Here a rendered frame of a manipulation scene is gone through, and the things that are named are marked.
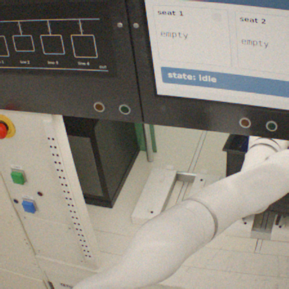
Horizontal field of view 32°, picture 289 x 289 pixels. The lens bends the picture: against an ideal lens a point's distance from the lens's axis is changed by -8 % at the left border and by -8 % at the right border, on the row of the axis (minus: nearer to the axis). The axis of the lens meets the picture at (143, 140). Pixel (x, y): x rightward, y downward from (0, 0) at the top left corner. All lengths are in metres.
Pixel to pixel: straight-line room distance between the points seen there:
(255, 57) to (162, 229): 0.31
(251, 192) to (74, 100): 0.37
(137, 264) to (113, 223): 0.75
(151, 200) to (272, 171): 0.62
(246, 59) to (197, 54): 0.08
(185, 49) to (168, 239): 0.30
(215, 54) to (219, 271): 0.70
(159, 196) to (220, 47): 0.78
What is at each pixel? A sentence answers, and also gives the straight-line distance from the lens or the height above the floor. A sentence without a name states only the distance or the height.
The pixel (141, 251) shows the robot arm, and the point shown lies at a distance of 0.81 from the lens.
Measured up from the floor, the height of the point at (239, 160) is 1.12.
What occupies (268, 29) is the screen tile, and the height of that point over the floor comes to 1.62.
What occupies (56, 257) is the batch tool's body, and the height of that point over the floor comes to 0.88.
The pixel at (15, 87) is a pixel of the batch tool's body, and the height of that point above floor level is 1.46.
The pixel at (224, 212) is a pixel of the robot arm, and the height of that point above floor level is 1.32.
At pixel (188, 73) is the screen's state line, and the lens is 0.90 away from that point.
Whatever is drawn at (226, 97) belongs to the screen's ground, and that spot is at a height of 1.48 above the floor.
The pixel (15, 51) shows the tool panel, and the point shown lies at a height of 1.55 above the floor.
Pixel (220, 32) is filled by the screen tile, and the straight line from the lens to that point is 0.84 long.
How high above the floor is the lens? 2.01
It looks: 39 degrees down
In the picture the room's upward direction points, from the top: 9 degrees counter-clockwise
